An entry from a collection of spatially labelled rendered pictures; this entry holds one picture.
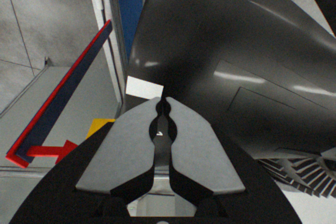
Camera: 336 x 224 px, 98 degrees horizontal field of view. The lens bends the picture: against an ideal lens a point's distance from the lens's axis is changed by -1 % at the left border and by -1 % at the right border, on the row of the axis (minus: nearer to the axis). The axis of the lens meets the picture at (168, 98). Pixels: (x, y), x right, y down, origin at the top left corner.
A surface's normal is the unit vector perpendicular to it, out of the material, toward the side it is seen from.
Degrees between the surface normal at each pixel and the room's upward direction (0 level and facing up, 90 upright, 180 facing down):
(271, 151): 3
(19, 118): 90
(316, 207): 50
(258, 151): 4
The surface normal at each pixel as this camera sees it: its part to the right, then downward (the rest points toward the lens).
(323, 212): 0.06, -0.07
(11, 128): 0.06, -0.70
